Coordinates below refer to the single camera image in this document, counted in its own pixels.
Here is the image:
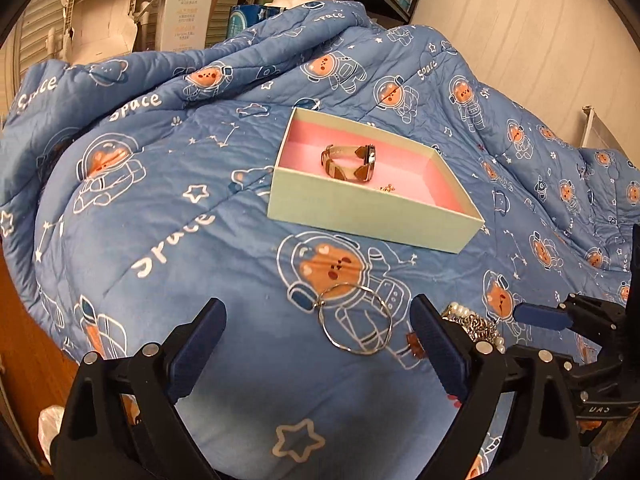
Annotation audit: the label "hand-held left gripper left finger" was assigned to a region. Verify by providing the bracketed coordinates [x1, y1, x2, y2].
[52, 298, 227, 480]

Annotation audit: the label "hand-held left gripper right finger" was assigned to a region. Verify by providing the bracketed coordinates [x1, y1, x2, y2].
[410, 294, 583, 480]

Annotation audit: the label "white panel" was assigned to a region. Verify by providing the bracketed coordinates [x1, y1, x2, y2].
[580, 105, 626, 151]

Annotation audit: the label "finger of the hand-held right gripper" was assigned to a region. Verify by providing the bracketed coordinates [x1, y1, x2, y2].
[514, 294, 628, 346]

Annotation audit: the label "beige strap wristwatch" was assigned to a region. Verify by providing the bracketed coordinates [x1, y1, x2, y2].
[320, 142, 378, 182]

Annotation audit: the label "tall white carton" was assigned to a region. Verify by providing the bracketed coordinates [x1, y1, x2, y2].
[159, 0, 213, 52]

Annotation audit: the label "gold chain bracelet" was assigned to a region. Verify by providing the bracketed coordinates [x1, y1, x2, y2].
[462, 316, 501, 343]

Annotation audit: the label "white baby high chair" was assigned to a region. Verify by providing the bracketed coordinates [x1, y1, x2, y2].
[10, 0, 156, 68]

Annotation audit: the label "green box with pink lining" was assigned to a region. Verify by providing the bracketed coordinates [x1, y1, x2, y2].
[266, 106, 485, 255]

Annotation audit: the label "white plastic bag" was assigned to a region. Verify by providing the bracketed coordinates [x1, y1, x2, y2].
[37, 405, 66, 466]

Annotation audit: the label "silver bangle rings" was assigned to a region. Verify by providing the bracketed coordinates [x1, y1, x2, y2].
[314, 282, 395, 358]

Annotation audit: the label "blue tissue pack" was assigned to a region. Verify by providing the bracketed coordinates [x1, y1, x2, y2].
[227, 2, 286, 41]

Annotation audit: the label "blue printed blanket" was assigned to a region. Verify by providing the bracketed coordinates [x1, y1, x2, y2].
[0, 0, 640, 480]

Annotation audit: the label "white pearl bracelet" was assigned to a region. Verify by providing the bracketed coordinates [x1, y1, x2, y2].
[442, 302, 507, 356]

